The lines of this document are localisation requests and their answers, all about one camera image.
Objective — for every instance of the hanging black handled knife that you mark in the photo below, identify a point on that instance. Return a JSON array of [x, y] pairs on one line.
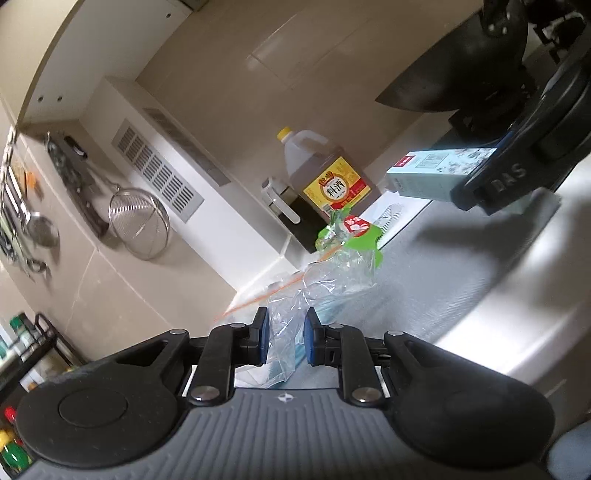
[[68, 158]]

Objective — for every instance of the black wire condiment rack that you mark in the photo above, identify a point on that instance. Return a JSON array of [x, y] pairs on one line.
[[32, 351]]

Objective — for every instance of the light blue carton box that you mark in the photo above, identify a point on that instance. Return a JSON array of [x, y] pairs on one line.
[[433, 174]]

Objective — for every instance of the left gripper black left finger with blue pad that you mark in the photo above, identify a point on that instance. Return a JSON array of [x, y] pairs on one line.
[[218, 355]]

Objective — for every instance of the grey wall vent grille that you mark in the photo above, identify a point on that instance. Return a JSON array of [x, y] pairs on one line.
[[170, 187]]

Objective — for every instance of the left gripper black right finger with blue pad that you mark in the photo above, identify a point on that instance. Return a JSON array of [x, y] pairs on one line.
[[353, 355]]

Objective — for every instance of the dark soy sauce dispenser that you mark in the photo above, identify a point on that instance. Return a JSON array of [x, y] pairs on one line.
[[293, 211]]

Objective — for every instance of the grey fabric mat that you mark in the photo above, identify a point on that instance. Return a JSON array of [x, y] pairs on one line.
[[434, 272]]

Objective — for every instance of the steel mesh strainer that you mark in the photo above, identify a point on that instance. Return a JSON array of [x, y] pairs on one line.
[[137, 217]]

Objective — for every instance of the hanging steel ladle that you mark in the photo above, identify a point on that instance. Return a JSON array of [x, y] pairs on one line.
[[37, 227]]

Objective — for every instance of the black wok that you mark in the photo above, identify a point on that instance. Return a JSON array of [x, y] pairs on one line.
[[467, 64]]

